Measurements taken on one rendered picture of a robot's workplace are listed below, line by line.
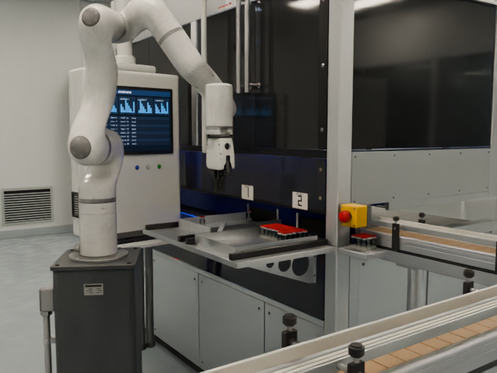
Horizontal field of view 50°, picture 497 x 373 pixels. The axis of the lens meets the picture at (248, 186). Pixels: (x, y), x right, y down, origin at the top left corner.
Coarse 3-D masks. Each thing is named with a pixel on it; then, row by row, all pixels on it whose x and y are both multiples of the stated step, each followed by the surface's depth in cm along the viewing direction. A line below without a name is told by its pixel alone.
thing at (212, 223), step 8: (208, 216) 227; (216, 216) 229; (224, 216) 232; (232, 216) 234; (240, 216) 237; (184, 224) 215; (192, 224) 209; (208, 224) 224; (216, 224) 224; (232, 224) 224; (240, 224) 206; (248, 224) 208; (256, 224) 210; (264, 224) 212; (200, 232) 204
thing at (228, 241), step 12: (252, 228) 199; (204, 240) 180; (216, 240) 190; (228, 240) 191; (240, 240) 191; (252, 240) 191; (264, 240) 191; (288, 240) 176; (300, 240) 179; (312, 240) 182; (228, 252) 168
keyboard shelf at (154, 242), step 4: (148, 240) 230; (152, 240) 230; (156, 240) 230; (120, 244) 221; (124, 244) 221; (128, 244) 221; (132, 244) 221; (136, 244) 221; (140, 244) 222; (144, 244) 223; (148, 244) 225; (152, 244) 226; (156, 244) 227; (160, 244) 229
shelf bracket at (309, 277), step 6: (312, 258) 189; (264, 264) 177; (276, 264) 180; (312, 264) 190; (264, 270) 177; (270, 270) 179; (276, 270) 180; (288, 270) 184; (312, 270) 190; (288, 276) 184; (294, 276) 185; (300, 276) 187; (306, 276) 189; (312, 276) 190; (306, 282) 189; (312, 282) 190
